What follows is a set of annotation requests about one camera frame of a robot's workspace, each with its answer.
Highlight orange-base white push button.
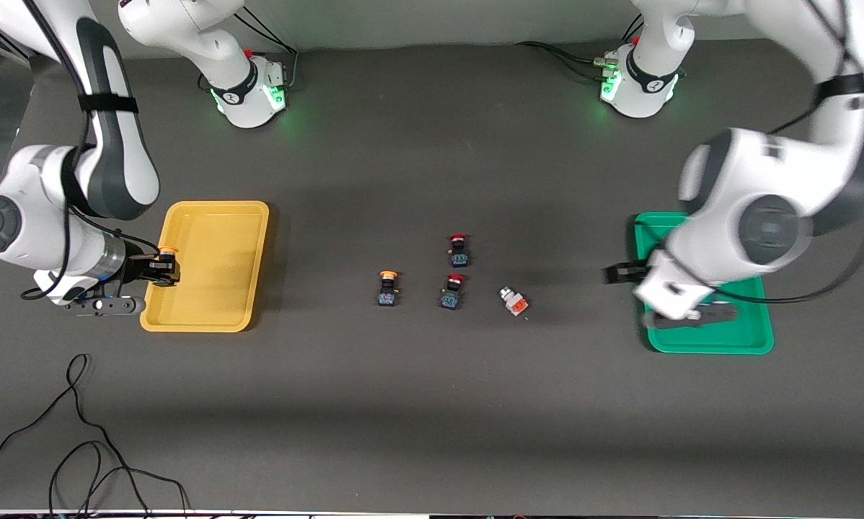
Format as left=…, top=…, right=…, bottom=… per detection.
left=499, top=285, right=530, bottom=318

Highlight yellow plastic tray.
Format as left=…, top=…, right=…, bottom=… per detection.
left=139, top=200, right=271, bottom=334

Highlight green plastic tray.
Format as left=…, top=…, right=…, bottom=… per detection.
left=634, top=211, right=775, bottom=355

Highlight dark gray table mat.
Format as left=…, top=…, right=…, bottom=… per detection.
left=0, top=27, right=864, bottom=514

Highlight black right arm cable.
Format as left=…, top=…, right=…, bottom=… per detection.
left=19, top=0, right=160, bottom=302

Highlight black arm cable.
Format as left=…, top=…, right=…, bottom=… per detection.
left=19, top=0, right=160, bottom=302
left=710, top=0, right=864, bottom=305

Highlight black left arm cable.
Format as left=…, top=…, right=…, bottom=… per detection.
left=710, top=0, right=864, bottom=305

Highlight loose black cable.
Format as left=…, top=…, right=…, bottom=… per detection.
left=0, top=352, right=191, bottom=518

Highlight black left base cables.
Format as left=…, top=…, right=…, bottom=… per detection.
left=516, top=14, right=645, bottom=80

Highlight black base cables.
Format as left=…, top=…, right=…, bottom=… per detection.
left=232, top=9, right=300, bottom=89
left=516, top=14, right=645, bottom=80

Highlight black right base cables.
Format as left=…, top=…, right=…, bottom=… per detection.
left=232, top=9, right=300, bottom=89

